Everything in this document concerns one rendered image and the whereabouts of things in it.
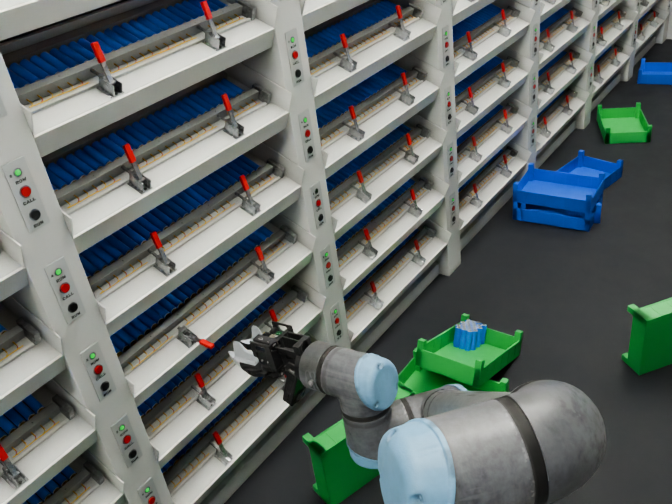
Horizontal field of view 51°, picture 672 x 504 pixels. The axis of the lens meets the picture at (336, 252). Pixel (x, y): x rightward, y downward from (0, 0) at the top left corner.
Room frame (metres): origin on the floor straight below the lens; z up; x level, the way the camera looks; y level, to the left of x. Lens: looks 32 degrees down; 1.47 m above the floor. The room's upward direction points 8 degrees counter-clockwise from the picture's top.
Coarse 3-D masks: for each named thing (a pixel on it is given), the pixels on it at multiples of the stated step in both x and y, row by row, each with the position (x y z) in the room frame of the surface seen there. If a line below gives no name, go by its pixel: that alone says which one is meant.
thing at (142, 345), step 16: (272, 240) 1.53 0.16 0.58; (256, 256) 1.47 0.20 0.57; (240, 272) 1.43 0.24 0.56; (208, 288) 1.35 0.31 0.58; (192, 304) 1.30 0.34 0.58; (176, 320) 1.26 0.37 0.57; (144, 336) 1.20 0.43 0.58; (160, 336) 1.22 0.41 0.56; (128, 352) 1.16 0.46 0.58; (144, 352) 1.18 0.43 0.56
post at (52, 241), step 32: (0, 64) 1.07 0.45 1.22; (0, 96) 1.06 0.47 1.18; (0, 128) 1.04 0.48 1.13; (0, 160) 1.03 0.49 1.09; (32, 160) 1.06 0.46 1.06; (0, 192) 1.01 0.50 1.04; (0, 224) 1.02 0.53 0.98; (64, 224) 1.07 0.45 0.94; (32, 256) 1.02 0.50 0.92; (64, 256) 1.06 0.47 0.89; (32, 288) 1.01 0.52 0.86; (64, 320) 1.02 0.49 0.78; (96, 320) 1.07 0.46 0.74; (64, 352) 1.01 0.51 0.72; (64, 384) 1.04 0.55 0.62; (96, 416) 1.01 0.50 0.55; (128, 416) 1.06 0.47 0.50; (96, 448) 1.03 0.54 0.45; (128, 480) 1.02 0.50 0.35; (160, 480) 1.07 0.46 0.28
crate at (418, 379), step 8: (408, 368) 1.58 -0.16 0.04; (416, 368) 1.60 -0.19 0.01; (400, 376) 1.54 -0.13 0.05; (408, 376) 1.57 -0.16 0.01; (416, 376) 1.58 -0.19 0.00; (424, 376) 1.57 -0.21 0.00; (432, 376) 1.57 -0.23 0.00; (440, 376) 1.56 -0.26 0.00; (408, 384) 1.55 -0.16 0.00; (416, 384) 1.54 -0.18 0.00; (424, 384) 1.54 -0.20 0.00; (432, 384) 1.53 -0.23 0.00; (440, 384) 1.53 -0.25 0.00; (464, 384) 1.51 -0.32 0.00; (488, 384) 1.46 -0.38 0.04; (496, 384) 1.45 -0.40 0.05; (504, 384) 1.42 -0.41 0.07; (416, 392) 1.51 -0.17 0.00
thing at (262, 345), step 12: (276, 324) 1.10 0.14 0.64; (264, 336) 1.06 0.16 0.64; (276, 336) 1.06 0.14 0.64; (288, 336) 1.05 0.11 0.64; (300, 336) 1.03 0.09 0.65; (252, 348) 1.05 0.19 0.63; (264, 348) 1.03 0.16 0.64; (276, 348) 1.03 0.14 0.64; (288, 348) 1.03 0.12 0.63; (300, 348) 1.00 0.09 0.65; (264, 360) 1.04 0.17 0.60; (276, 360) 1.02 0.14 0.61; (288, 360) 1.02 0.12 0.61; (276, 372) 1.02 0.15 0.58
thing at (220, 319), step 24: (288, 240) 1.56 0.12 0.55; (312, 240) 1.53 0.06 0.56; (288, 264) 1.48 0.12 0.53; (240, 288) 1.39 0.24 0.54; (264, 288) 1.40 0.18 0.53; (216, 312) 1.31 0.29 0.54; (240, 312) 1.33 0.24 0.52; (168, 336) 1.23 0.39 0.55; (216, 336) 1.27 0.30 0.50; (168, 360) 1.17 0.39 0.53; (192, 360) 1.22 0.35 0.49; (144, 384) 1.11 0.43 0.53
